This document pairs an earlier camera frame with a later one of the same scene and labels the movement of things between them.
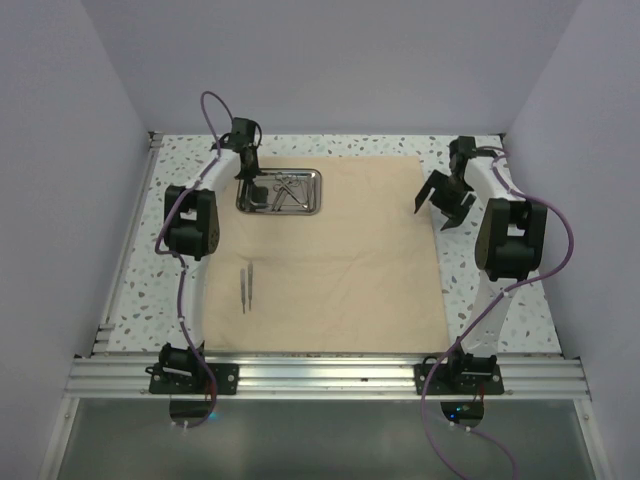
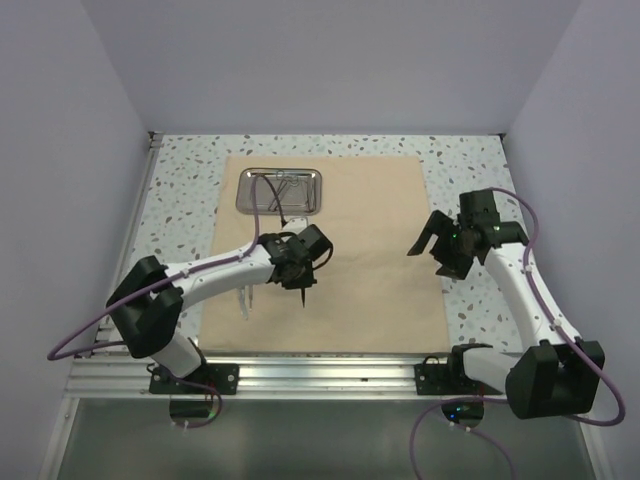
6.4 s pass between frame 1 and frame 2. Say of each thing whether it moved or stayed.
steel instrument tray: stayed
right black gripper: moved
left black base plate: stayed
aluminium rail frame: stayed
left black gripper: moved
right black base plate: stayed
